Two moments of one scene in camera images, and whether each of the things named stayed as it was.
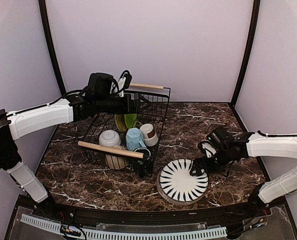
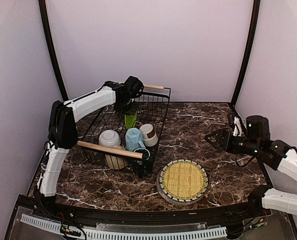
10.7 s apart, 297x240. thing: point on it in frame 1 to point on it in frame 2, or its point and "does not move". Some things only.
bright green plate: (131, 120) does not move
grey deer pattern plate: (170, 200) does not move
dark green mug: (147, 154) does not move
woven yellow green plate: (120, 121) to (183, 180)
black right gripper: (197, 162) to (221, 133)
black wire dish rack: (128, 141) does not move
